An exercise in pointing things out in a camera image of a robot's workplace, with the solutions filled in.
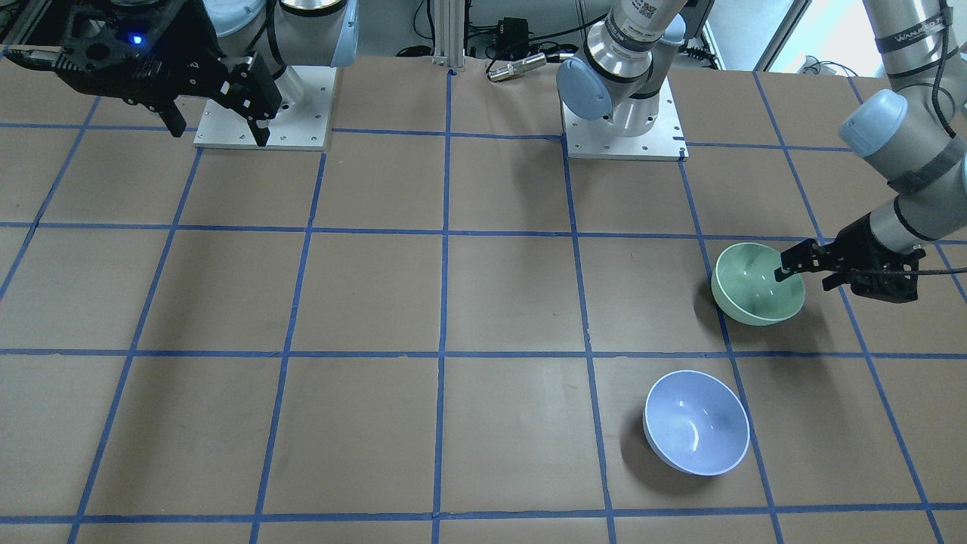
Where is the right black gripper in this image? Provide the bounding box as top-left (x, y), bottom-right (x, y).
top-left (4, 1), bottom-right (281, 147)

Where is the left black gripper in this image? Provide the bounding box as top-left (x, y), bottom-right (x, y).
top-left (774, 216), bottom-right (925, 304)

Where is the green bowl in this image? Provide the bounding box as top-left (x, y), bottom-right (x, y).
top-left (710, 243), bottom-right (807, 326)

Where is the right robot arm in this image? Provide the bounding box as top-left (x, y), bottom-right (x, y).
top-left (2, 1), bottom-right (359, 151)

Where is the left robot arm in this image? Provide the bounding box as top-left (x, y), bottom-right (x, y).
top-left (556, 1), bottom-right (965, 303)

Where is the blue bowl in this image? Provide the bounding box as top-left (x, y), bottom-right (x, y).
top-left (641, 369), bottom-right (752, 478)

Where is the silver metal connector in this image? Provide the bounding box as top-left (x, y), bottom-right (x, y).
top-left (487, 53), bottom-right (547, 83)

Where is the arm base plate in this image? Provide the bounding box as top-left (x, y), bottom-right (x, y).
top-left (561, 79), bottom-right (690, 162)
top-left (193, 65), bottom-right (336, 152)

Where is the aluminium frame post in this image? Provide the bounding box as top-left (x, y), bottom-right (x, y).
top-left (428, 1), bottom-right (468, 75)

